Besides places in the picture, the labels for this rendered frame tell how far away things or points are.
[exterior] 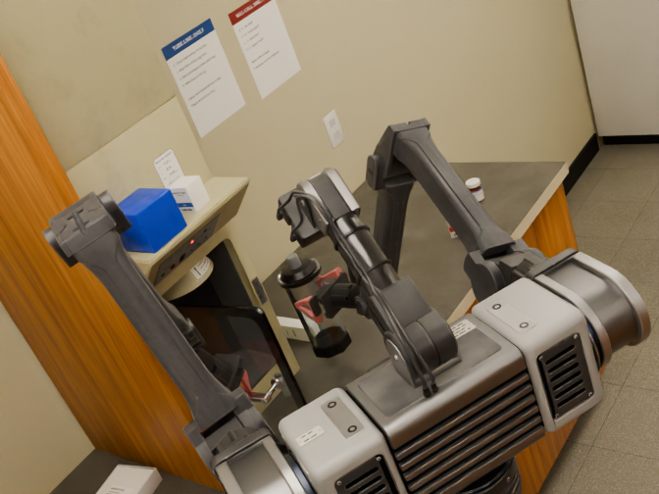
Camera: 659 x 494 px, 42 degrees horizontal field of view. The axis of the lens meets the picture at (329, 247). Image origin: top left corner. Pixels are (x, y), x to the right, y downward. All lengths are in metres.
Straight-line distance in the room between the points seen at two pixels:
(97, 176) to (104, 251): 0.58
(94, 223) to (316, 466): 0.44
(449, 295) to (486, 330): 1.15
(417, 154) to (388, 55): 1.72
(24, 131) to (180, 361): 0.56
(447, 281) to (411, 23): 1.32
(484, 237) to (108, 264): 0.58
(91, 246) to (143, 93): 0.70
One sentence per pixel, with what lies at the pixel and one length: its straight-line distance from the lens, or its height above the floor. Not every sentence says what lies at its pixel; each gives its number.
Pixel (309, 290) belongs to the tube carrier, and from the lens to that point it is 2.01.
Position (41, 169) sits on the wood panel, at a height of 1.77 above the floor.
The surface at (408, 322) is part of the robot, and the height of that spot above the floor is 1.60.
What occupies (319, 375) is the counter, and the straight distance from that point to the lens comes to 2.16.
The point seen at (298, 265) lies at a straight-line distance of 2.02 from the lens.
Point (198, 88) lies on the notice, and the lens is 2.51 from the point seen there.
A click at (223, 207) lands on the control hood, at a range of 1.83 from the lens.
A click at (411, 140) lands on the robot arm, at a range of 1.54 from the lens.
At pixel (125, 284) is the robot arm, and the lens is 1.20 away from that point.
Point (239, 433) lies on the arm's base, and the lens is 1.20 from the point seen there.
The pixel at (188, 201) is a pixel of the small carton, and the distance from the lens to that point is 1.80.
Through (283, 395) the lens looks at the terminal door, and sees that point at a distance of 1.76.
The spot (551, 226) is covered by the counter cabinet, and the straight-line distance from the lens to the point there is 2.74.
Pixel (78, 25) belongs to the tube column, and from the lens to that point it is 1.76.
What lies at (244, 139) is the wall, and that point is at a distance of 2.63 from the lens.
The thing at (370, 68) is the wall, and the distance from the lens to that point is 3.12.
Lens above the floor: 2.19
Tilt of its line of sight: 28 degrees down
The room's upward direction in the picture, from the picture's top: 22 degrees counter-clockwise
